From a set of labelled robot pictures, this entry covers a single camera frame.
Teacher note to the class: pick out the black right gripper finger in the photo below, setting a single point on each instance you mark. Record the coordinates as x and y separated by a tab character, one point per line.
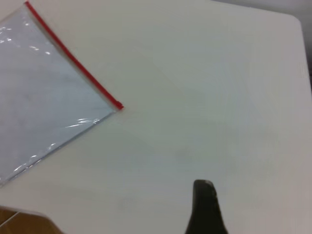
204	209

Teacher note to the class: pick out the red zipper slider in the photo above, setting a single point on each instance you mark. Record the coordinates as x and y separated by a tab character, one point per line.
119	105

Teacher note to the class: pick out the clear zip bag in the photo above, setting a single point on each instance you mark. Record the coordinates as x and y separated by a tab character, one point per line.
48	97

